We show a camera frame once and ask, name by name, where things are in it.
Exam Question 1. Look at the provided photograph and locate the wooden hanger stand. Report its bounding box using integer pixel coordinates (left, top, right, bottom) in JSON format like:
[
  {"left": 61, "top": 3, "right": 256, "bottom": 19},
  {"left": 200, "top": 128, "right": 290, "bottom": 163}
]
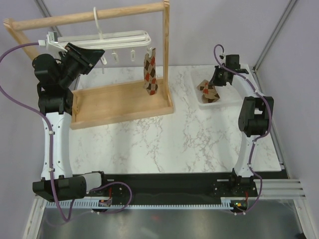
[{"left": 3, "top": 0, "right": 174, "bottom": 129}]

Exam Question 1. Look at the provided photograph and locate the aluminium frame post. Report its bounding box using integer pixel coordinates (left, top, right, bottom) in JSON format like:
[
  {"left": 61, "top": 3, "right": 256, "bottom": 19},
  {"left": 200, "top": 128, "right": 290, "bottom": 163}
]
[
  {"left": 34, "top": 0, "right": 82, "bottom": 74},
  {"left": 252, "top": 0, "right": 299, "bottom": 73}
]

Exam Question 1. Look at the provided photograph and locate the white plastic clip hanger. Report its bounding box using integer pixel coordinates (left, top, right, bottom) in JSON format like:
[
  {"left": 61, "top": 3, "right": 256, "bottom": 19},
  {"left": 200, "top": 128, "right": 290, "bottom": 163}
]
[{"left": 57, "top": 8, "right": 153, "bottom": 63}]

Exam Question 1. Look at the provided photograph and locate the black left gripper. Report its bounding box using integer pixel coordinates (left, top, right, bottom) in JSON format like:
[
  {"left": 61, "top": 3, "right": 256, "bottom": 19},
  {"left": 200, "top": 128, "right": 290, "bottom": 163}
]
[{"left": 58, "top": 43, "right": 105, "bottom": 88}]

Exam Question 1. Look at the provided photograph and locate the argyle sock beige orange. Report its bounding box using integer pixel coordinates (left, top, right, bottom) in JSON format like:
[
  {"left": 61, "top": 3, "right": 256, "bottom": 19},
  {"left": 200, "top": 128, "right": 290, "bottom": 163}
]
[{"left": 144, "top": 48, "right": 158, "bottom": 96}]

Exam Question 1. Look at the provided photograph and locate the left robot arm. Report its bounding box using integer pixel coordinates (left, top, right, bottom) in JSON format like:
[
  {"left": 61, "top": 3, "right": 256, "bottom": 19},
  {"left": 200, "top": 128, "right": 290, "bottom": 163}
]
[{"left": 32, "top": 43, "right": 109, "bottom": 202}]

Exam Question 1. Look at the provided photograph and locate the white cable duct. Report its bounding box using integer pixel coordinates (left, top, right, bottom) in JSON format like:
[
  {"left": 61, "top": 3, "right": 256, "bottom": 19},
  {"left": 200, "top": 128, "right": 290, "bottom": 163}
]
[{"left": 46, "top": 197, "right": 231, "bottom": 209}]

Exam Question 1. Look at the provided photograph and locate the aluminium frame post right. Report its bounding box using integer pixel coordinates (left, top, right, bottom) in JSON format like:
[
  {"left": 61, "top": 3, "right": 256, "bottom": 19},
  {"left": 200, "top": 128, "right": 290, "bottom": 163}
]
[{"left": 252, "top": 0, "right": 299, "bottom": 73}]

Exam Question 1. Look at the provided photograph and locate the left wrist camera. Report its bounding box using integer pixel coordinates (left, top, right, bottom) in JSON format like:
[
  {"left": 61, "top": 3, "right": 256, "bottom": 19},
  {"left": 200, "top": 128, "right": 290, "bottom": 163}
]
[{"left": 38, "top": 31, "right": 67, "bottom": 54}]

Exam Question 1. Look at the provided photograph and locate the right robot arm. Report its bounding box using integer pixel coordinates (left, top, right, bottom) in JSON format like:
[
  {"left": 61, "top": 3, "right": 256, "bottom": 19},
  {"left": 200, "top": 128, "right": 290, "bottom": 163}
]
[{"left": 209, "top": 54, "right": 274, "bottom": 196}]

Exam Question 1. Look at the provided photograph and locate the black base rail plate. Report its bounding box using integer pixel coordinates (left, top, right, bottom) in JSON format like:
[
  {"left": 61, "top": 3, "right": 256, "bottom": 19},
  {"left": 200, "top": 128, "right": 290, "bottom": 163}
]
[{"left": 89, "top": 173, "right": 258, "bottom": 203}]

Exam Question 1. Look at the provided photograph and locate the aluminium frame post left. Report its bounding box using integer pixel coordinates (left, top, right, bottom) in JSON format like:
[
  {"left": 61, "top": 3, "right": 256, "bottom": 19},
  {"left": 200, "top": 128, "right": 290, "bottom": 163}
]
[{"left": 34, "top": 0, "right": 82, "bottom": 74}]

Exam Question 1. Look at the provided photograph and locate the white perforated plastic basket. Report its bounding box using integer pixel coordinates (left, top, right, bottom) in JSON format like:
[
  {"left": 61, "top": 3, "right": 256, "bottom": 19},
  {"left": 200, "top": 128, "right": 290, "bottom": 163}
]
[{"left": 190, "top": 64, "right": 259, "bottom": 110}]

